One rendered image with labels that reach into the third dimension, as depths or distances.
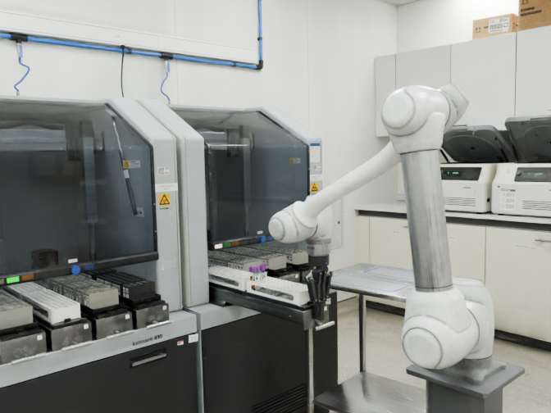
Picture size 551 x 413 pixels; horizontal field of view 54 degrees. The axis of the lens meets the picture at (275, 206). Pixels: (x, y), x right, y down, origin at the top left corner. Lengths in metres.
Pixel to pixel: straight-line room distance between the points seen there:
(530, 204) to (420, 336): 2.62
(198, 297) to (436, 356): 1.15
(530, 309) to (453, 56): 1.99
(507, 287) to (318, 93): 2.01
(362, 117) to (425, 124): 3.37
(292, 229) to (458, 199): 2.63
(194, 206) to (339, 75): 2.64
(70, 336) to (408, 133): 1.26
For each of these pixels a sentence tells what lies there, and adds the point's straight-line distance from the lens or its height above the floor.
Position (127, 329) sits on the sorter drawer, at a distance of 2.05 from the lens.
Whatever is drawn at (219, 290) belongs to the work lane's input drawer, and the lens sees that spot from 2.29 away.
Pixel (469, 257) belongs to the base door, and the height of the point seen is 0.58.
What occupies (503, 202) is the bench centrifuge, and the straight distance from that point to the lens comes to 4.05.
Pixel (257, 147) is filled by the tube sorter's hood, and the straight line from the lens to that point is 2.41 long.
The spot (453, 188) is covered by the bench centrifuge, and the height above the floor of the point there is 1.08.
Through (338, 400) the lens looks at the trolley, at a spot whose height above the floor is 0.28.
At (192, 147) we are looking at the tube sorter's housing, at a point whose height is 1.39.
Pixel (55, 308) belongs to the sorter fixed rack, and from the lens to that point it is 1.96.
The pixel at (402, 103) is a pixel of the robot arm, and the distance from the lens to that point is 1.43.
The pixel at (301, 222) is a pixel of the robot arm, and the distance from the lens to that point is 1.71.
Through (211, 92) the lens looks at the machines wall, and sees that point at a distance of 3.68.
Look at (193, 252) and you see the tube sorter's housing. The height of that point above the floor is 0.96.
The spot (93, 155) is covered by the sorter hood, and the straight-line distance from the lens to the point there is 2.00.
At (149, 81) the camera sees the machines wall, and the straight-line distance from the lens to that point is 3.43.
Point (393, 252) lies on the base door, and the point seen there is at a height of 0.53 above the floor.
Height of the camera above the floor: 1.36
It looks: 5 degrees down
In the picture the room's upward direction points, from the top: 1 degrees counter-clockwise
